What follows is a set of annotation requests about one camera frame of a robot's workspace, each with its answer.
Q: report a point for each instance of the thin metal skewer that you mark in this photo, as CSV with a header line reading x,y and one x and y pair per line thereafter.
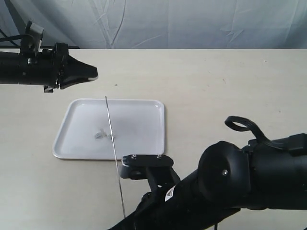
x,y
115,158

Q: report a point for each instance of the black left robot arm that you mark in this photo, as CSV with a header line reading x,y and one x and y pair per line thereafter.
x,y
12,66

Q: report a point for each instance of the white marshmallow piece bottom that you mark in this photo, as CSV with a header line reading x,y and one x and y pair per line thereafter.
x,y
109,136

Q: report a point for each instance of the white marshmallow piece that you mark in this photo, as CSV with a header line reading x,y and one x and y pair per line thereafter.
x,y
98,135
109,136
104,133

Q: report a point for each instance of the white rectangular plastic tray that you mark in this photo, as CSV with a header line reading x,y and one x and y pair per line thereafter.
x,y
138,124

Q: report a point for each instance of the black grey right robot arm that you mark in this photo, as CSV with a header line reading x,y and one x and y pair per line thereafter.
x,y
258,176

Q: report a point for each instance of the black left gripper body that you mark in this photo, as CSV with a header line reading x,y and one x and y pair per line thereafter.
x,y
48,68

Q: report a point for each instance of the blue-grey backdrop cloth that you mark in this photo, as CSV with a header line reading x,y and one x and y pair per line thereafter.
x,y
161,24

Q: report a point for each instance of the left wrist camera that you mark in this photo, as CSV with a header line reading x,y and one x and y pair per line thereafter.
x,y
32,39

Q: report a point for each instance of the white marshmallow piece top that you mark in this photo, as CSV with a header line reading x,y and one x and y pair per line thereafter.
x,y
98,135

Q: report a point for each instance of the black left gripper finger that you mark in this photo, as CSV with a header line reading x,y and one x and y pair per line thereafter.
x,y
74,81
75,70

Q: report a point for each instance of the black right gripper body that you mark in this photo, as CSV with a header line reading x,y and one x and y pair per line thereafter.
x,y
180,207

